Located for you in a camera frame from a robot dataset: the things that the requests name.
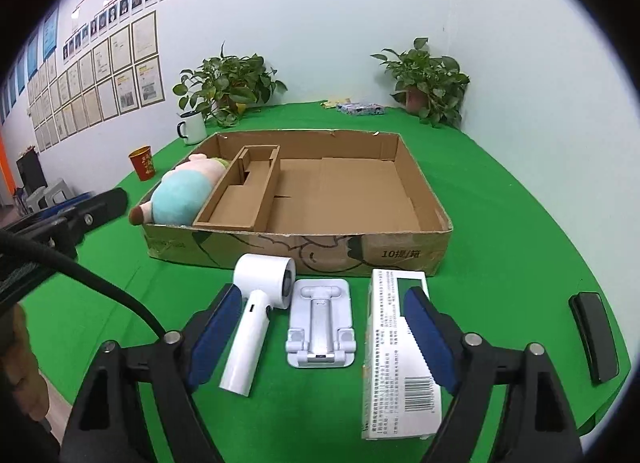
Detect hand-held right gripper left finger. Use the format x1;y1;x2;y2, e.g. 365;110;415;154
60;284;246;463

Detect pig plush toy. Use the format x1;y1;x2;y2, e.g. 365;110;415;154
128;153;232;227

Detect white hair dryer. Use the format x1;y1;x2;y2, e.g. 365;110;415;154
219;253;297;398

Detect white enamel mug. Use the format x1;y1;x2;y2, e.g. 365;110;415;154
176;111;208;146

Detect green plant in brown pot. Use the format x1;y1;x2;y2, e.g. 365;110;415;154
370;37;471;130

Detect white medicine box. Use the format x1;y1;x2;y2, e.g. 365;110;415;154
361;268;444;441

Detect person's left hand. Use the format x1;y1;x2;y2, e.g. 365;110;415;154
0;303;43;426

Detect row of blue wall posters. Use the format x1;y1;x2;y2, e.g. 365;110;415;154
0;3;61;124

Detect white folding phone stand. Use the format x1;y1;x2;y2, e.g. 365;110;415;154
285;278;358;369

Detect black oblong case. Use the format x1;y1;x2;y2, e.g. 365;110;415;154
568;292;621;385

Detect grey plastic stools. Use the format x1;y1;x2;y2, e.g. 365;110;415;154
22;178;76;214

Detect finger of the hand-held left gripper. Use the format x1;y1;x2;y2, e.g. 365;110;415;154
62;187;130;244

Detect red paper cup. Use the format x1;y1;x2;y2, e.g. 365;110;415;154
128;146;156;184

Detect patterned tissue pack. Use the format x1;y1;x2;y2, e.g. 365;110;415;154
336;101;386;117

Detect wall of framed certificates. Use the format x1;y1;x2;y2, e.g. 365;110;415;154
27;10;166;151

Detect cardboard insert divider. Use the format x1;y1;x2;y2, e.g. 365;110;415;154
192;144;281;233

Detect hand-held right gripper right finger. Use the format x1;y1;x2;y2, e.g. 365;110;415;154
402;285;586;463

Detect brown cardboard box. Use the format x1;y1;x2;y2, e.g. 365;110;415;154
141;129;454;278

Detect bushy potted green plant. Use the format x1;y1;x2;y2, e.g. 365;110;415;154
172;42;288;129

